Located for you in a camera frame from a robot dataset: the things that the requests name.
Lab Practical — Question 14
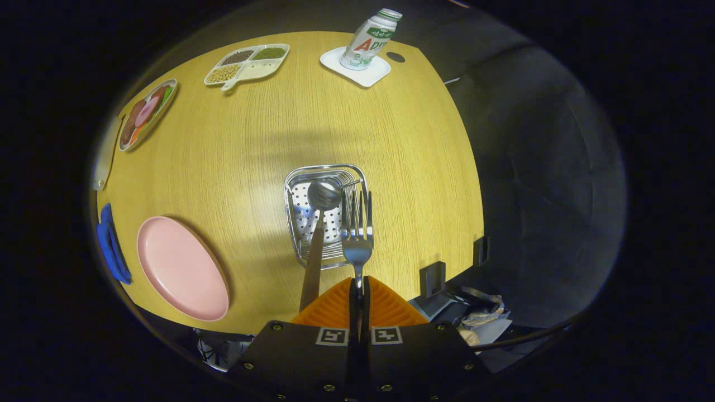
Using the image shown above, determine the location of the white toaster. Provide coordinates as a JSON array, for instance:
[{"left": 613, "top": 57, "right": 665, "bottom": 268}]
[{"left": 91, "top": 114, "right": 125, "bottom": 192}]

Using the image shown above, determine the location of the white drink bottle green cap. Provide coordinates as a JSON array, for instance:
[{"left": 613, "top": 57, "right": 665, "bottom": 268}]
[{"left": 340, "top": 8, "right": 403, "bottom": 71}]

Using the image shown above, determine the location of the grey food plate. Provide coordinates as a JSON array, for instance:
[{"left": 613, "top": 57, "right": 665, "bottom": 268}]
[{"left": 118, "top": 78, "right": 178, "bottom": 152}]

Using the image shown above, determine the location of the pile of yellow soybeans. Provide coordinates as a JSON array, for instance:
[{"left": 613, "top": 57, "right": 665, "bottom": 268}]
[{"left": 207, "top": 64, "right": 242, "bottom": 84}]

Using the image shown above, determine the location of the pink ham slice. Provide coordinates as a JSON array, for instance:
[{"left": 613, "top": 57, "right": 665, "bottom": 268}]
[{"left": 135, "top": 97, "right": 160, "bottom": 128}]

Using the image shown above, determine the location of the metal wire basket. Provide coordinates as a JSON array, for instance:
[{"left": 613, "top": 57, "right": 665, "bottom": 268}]
[{"left": 284, "top": 164, "right": 370, "bottom": 271}]

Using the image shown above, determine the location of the blue cloth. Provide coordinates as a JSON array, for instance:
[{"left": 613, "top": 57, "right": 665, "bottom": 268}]
[{"left": 96, "top": 203, "right": 133, "bottom": 285}]

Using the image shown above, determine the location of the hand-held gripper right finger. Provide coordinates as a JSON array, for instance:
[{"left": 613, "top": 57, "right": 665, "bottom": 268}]
[{"left": 360, "top": 276, "right": 493, "bottom": 402}]

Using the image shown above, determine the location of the metal spoon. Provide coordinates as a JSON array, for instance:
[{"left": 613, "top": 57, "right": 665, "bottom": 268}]
[{"left": 299, "top": 178, "right": 343, "bottom": 312}]

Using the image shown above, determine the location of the white square coaster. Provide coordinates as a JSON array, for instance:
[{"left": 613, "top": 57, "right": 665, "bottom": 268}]
[{"left": 320, "top": 46, "right": 392, "bottom": 88}]

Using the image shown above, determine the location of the crumpled plastic bag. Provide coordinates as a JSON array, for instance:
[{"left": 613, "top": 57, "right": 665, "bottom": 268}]
[{"left": 461, "top": 295, "right": 512, "bottom": 330}]

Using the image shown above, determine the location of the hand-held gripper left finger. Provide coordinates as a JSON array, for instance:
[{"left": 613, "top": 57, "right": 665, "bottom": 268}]
[{"left": 228, "top": 276, "right": 361, "bottom": 402}]

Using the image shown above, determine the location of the cream divided snack dish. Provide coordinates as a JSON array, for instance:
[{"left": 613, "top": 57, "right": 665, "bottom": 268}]
[{"left": 203, "top": 44, "right": 290, "bottom": 92}]

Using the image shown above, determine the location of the metal fork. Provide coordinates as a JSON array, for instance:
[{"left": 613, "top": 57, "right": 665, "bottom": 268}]
[{"left": 341, "top": 190, "right": 374, "bottom": 296}]

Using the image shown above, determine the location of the pink round plate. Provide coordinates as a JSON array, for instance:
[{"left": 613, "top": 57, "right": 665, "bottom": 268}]
[{"left": 137, "top": 216, "right": 230, "bottom": 322}]

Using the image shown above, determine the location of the large brown meat piece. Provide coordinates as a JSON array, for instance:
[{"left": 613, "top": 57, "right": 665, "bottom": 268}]
[{"left": 121, "top": 100, "right": 147, "bottom": 146}]

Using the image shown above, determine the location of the white patterned object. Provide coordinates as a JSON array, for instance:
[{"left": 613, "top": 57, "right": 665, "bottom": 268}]
[{"left": 196, "top": 329, "right": 252, "bottom": 373}]

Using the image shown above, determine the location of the black cable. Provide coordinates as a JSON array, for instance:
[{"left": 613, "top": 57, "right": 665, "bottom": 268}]
[{"left": 472, "top": 318, "right": 581, "bottom": 352}]

